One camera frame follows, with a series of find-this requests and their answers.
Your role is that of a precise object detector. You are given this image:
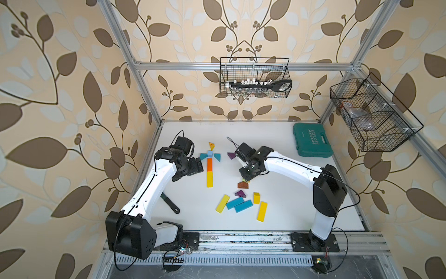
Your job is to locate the aluminium frame post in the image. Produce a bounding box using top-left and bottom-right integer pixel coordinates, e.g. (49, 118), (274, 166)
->
(318, 0), (401, 124)

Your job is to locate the plastic bag in basket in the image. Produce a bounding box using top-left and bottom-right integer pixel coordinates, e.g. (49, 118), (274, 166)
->
(341, 102), (376, 131)

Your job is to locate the black wire basket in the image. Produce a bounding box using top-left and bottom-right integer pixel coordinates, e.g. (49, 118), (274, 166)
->
(330, 73), (424, 152)
(217, 56), (292, 100)

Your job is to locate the black wire basket back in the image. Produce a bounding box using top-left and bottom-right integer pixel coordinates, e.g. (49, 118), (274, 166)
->
(217, 56), (292, 100)

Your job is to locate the green plastic tool case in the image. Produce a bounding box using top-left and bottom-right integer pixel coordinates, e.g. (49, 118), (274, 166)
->
(293, 123), (333, 158)

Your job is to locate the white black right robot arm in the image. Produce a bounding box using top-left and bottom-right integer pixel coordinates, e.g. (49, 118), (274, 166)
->
(235, 143), (347, 241)

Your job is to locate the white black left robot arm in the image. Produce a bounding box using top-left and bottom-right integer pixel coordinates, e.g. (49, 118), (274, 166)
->
(105, 137), (203, 259)

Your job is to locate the purple triangular prism block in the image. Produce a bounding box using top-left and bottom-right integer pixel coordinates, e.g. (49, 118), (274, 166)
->
(235, 190), (246, 198)
(227, 152), (236, 160)

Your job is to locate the teal rectangular block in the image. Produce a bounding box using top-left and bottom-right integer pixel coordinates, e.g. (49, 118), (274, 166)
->
(234, 200), (253, 213)
(226, 197), (245, 210)

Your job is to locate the dark green pipe wrench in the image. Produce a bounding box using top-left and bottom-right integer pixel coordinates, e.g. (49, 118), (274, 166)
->
(160, 192), (180, 215)

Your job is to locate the socket set rail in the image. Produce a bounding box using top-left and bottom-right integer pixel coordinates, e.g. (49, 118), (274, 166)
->
(223, 80), (293, 93)

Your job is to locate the orange rectangular block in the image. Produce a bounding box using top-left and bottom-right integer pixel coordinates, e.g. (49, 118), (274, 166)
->
(207, 158), (213, 174)

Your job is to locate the aluminium front rail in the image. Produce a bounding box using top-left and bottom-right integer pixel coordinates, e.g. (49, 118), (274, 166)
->
(102, 229), (391, 257)

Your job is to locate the yellow-green rectangular block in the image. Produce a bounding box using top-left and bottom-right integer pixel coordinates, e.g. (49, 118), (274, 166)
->
(216, 195), (230, 213)

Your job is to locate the brown wooden block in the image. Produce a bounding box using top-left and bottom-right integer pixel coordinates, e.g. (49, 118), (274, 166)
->
(238, 181), (249, 189)

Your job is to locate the black wire basket right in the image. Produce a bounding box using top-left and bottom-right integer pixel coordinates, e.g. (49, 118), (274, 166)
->
(330, 73), (424, 152)

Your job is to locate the yellow rectangular block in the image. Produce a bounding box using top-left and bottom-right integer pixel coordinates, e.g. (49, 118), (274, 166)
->
(207, 172), (213, 188)
(257, 202), (268, 222)

